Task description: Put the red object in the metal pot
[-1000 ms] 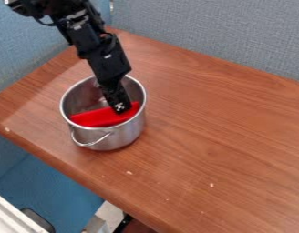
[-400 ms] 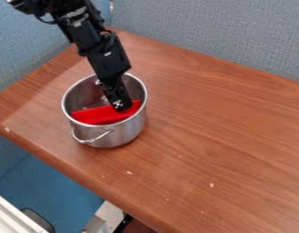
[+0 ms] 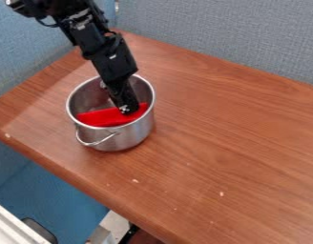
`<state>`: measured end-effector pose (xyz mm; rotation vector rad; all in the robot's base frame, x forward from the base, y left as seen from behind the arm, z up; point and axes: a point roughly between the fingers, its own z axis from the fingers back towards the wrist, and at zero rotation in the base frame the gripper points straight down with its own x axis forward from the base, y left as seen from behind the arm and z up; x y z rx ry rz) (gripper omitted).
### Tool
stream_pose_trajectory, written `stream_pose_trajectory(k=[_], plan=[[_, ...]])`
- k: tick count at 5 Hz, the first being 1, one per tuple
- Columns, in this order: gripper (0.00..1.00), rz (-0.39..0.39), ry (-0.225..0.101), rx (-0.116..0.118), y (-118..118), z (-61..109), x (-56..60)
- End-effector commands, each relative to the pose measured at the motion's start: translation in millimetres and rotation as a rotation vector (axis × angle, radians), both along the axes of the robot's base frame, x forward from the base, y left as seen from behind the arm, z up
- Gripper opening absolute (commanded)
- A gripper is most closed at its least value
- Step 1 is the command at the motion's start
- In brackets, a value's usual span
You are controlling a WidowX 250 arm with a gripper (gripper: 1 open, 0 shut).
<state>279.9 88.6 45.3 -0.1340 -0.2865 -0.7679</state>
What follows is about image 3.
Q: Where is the stainless steel pot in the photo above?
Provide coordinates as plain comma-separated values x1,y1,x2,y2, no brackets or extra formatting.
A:
66,74,155,152

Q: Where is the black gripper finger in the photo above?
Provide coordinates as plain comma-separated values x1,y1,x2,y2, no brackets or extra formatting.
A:
103,76,141,114

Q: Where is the red plastic block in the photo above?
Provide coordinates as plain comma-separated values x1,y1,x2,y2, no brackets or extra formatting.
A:
76,102,149,127

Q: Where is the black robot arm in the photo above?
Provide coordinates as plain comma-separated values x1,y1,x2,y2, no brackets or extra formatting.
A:
5,0,139,114

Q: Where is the grey table leg bracket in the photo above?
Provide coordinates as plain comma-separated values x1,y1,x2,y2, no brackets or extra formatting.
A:
86,211,130,244

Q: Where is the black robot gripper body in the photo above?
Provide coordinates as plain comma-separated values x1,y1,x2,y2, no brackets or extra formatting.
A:
80,33,138,86

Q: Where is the white box with black base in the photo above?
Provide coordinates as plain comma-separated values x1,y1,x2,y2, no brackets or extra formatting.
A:
0,205,59,244

